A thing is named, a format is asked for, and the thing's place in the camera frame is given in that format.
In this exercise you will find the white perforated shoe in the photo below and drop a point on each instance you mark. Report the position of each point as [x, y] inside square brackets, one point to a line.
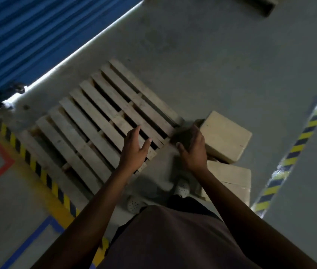
[182, 189]
[134, 204]

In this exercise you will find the blue floor tape line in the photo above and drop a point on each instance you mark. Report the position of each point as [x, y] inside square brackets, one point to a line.
[35, 235]

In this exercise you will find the person's right hand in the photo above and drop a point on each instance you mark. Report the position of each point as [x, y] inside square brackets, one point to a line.
[195, 156]

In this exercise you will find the white perforated left shoe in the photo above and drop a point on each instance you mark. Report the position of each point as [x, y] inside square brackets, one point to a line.
[134, 204]

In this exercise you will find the brown shirt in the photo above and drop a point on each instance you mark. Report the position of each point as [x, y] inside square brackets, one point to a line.
[175, 240]

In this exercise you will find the white perforated right shoe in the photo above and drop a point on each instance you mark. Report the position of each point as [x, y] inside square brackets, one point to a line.
[182, 189]

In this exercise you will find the metal shutter latch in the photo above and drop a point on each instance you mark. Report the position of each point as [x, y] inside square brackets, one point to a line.
[12, 89]

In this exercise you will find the black trousers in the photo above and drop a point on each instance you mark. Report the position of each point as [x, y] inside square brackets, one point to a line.
[186, 204]

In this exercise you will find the person's left hand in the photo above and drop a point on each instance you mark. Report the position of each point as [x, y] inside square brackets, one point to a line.
[131, 156]

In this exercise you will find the person's right forearm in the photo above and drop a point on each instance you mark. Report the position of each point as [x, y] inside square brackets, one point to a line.
[245, 221]

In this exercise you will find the wooden pallet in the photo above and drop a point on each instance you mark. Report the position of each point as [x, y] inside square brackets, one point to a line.
[91, 123]
[267, 1]

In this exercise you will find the cardboard box taped seam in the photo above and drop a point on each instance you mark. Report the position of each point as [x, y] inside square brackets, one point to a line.
[231, 176]

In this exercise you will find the plain cardboard box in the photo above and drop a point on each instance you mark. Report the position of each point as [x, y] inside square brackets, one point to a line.
[225, 134]

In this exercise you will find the person's left forearm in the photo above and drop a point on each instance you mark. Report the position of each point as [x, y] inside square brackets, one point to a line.
[85, 221]

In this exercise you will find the blue roller shutter door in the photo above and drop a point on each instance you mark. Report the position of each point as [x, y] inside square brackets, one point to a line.
[21, 39]

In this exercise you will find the yellow black hazard tape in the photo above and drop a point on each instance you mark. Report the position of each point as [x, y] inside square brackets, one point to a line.
[35, 168]
[293, 148]

